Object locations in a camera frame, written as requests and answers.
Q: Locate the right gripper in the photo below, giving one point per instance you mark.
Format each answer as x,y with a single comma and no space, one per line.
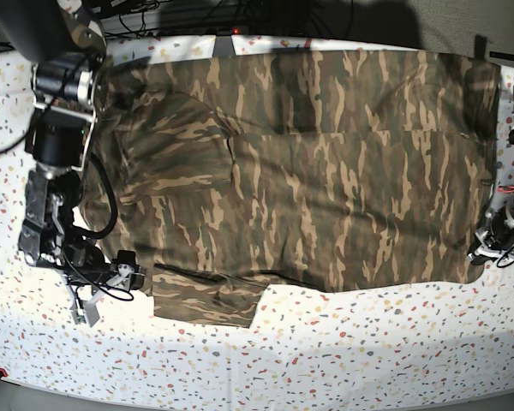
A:
86,266

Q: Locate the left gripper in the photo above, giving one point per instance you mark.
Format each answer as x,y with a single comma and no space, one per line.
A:
495,239

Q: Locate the camouflage T-shirt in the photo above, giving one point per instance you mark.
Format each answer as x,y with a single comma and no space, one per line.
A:
331,170

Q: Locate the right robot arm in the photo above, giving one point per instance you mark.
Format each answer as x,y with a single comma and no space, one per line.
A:
68,52

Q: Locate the terrazzo patterned table cloth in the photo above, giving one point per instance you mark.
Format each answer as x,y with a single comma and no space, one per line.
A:
400,347

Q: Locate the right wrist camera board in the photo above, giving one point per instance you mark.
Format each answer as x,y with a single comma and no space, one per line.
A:
85,313

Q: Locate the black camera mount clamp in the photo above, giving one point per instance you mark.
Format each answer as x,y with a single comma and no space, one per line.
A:
223,47

